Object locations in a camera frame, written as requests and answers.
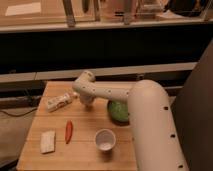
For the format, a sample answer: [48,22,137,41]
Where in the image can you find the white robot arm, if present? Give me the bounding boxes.
[72,71,190,171]

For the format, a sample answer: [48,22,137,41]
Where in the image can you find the green bowl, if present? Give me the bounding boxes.
[107,101,129,122]

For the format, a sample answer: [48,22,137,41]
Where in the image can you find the white cup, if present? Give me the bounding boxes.
[94,129,116,152]

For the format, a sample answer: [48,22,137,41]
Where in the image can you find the white sponge block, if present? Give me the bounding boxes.
[40,131,56,154]

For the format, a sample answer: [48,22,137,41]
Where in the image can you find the white paper sheet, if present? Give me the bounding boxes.
[5,2,41,16]

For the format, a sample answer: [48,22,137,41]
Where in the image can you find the black cable on floor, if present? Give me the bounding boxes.
[0,107,38,118]

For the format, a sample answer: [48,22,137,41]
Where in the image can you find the metal frame post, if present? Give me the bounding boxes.
[62,0,75,27]

